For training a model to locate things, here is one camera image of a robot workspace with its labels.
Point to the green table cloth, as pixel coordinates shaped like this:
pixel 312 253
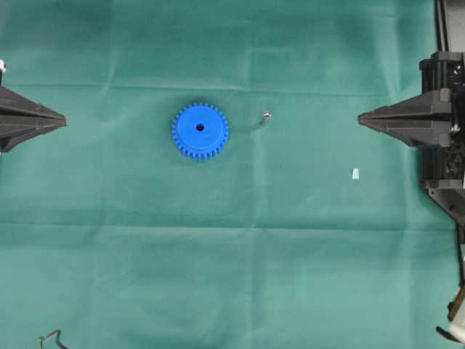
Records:
pixel 110 235

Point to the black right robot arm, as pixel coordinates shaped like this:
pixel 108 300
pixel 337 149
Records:
pixel 434 120

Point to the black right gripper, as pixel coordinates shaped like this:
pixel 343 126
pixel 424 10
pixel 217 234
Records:
pixel 443 99

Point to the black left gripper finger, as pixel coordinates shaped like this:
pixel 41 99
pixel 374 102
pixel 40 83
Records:
pixel 14 134
pixel 13 104

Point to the blue plastic gear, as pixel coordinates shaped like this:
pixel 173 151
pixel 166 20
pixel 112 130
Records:
pixel 200 131

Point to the white object bottom right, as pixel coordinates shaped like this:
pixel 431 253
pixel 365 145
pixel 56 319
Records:
pixel 456 319

